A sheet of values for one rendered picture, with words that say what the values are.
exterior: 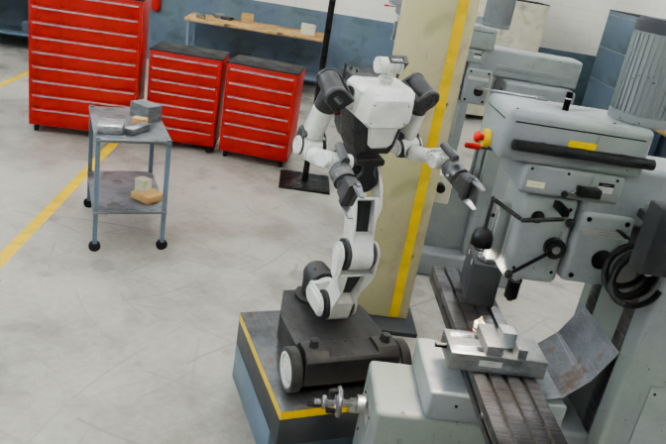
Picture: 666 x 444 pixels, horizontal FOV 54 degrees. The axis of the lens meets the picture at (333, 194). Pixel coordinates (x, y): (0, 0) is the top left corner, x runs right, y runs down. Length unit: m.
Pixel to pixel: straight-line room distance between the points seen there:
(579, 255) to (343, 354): 1.18
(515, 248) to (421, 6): 1.92
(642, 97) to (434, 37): 1.83
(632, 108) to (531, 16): 8.53
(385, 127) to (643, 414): 1.41
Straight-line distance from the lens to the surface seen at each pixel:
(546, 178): 2.18
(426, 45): 3.86
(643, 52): 2.26
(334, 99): 2.61
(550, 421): 2.34
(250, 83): 6.72
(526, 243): 2.27
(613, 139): 2.20
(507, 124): 2.08
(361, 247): 2.86
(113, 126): 4.69
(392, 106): 2.69
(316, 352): 2.95
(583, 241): 2.31
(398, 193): 4.08
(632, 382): 2.53
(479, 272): 2.79
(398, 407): 2.50
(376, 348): 3.08
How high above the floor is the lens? 2.27
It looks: 21 degrees down
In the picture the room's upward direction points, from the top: 10 degrees clockwise
